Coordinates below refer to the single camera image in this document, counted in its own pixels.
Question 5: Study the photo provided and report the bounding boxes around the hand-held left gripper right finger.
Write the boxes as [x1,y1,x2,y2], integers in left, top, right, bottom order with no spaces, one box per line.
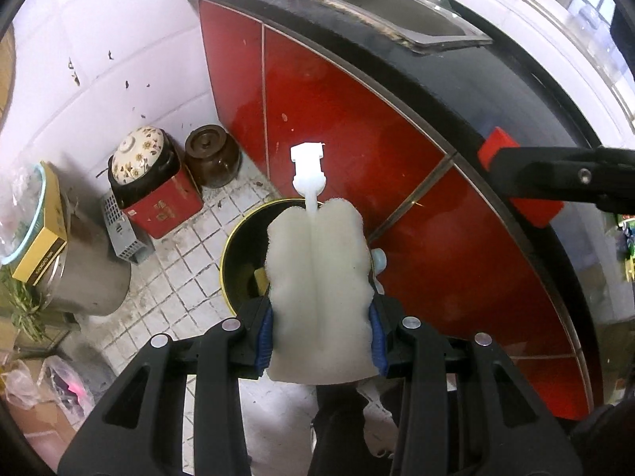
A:
[368,294,582,476]

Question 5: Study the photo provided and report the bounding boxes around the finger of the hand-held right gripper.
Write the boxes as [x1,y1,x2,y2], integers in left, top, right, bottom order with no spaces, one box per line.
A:
[489,161,635,227]
[479,127,635,172]

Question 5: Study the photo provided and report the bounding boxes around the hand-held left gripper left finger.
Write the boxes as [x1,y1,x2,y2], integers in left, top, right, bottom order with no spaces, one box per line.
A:
[57,297,275,476]

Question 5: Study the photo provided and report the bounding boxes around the white sponge brush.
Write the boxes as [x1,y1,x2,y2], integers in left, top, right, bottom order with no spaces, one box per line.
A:
[263,143,385,385]

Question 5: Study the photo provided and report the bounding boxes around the black round trash bin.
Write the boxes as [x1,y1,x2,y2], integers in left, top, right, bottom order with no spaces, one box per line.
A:
[218,198,379,323]

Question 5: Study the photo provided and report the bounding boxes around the white shoe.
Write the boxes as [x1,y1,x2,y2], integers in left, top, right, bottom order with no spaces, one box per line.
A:
[356,381,399,458]

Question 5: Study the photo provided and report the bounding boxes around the person's dark trouser leg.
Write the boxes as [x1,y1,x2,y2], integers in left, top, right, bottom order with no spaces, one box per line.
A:
[310,382,398,476]

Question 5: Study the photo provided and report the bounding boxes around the red kitchen cabinet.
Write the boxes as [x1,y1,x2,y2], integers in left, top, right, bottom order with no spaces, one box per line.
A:
[197,0,605,421]

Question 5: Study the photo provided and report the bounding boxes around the window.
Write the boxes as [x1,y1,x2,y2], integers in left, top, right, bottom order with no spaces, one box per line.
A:
[516,0,635,126]

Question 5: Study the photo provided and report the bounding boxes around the red box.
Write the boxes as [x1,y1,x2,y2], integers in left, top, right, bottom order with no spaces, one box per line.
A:
[121,163,205,240]

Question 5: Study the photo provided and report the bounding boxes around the grey plastic basket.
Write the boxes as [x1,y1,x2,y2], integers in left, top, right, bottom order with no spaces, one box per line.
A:
[102,191,155,265]

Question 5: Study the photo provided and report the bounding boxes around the brown ceramic jar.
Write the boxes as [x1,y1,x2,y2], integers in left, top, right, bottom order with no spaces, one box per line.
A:
[185,125,243,190]

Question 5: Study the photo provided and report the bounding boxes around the large steel pot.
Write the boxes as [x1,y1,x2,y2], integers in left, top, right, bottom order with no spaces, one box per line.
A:
[37,193,133,317]

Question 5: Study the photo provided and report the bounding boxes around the clear plastic bag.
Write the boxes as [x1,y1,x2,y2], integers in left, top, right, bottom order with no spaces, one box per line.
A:
[0,354,96,432]

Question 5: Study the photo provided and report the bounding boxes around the black pot with floral lid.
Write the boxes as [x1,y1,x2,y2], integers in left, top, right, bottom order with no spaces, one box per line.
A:
[108,126,182,209]

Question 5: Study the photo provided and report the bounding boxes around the yellow cardboard box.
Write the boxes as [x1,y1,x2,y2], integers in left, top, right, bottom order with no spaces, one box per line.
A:
[11,161,69,286]

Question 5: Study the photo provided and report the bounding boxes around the green leafy vegetables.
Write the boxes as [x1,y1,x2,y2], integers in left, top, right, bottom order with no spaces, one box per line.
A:
[0,267,51,344]

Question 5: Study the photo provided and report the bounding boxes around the glass bowl with teal rim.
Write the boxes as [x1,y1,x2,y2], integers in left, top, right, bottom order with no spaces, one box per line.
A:
[0,159,56,267]

